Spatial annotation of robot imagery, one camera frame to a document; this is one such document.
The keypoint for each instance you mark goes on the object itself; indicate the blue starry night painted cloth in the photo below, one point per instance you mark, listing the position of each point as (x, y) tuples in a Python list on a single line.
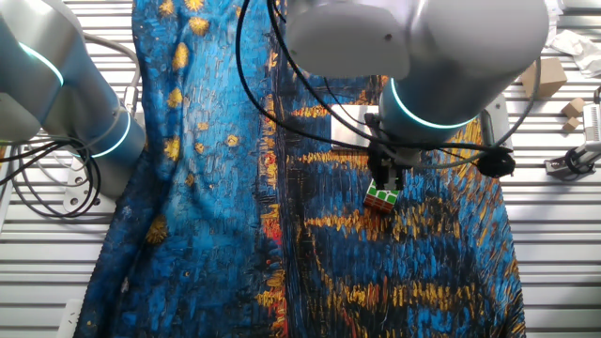
[(211, 211)]

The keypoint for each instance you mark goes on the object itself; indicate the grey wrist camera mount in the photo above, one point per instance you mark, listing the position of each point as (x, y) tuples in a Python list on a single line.
[(500, 122)]

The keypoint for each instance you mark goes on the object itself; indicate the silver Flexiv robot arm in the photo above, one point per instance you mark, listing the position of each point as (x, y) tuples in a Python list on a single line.
[(446, 70)]

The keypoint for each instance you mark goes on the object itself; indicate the crumpled white paper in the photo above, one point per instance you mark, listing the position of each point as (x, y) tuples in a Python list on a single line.
[(577, 49)]

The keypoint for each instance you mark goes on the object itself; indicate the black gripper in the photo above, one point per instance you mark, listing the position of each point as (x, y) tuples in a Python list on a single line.
[(378, 157)]

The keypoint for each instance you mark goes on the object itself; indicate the white plastic strip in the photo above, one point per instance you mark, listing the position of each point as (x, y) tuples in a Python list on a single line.
[(70, 319)]

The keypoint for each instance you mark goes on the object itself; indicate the small wooden block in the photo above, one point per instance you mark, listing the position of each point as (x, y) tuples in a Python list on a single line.
[(571, 125), (574, 107)]

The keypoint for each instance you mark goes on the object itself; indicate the green white red Rubik's cube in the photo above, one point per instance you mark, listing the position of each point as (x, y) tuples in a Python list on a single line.
[(380, 199)]

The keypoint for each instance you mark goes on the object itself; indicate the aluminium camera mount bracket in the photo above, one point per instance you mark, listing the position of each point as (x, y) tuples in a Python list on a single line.
[(563, 166)]

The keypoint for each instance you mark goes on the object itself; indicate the brown cardboard box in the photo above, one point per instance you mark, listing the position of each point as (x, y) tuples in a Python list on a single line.
[(544, 77)]

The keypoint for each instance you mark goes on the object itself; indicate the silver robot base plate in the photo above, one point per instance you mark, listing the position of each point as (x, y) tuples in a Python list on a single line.
[(77, 192)]

